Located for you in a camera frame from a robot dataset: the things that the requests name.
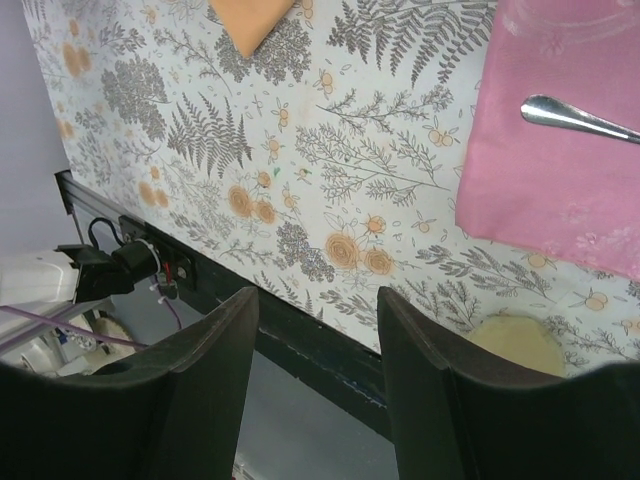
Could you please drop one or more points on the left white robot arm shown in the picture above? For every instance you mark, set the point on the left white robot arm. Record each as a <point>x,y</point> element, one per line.
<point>78,273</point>

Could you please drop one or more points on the yellow-green mug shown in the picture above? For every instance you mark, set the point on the yellow-green mug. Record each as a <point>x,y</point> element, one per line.
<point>521,340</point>

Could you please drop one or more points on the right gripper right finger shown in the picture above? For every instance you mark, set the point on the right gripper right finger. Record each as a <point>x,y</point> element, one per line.
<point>458,411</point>

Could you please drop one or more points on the orange satin napkin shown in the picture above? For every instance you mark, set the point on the orange satin napkin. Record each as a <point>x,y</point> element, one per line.
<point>248,22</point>

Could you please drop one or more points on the pink floral placemat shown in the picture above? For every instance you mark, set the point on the pink floral placemat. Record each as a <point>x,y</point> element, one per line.
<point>571,195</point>

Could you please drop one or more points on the floral patterned tablecloth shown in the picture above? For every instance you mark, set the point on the floral patterned tablecloth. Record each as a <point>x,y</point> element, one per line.
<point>322,167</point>

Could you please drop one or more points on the silver spoon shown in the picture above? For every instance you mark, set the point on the silver spoon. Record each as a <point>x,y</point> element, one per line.
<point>549,111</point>

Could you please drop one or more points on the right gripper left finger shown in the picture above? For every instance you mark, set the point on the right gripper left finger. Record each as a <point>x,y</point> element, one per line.
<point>170,411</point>

